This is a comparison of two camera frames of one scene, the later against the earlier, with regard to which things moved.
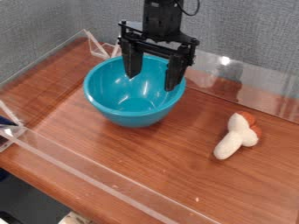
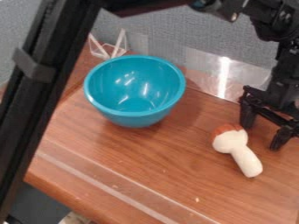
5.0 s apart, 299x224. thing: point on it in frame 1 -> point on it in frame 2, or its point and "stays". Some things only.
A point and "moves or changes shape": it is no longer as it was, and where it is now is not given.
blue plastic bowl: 135,101 stays
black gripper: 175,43 -> 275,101
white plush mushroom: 245,134 moves or changes shape
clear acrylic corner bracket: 102,49 stays
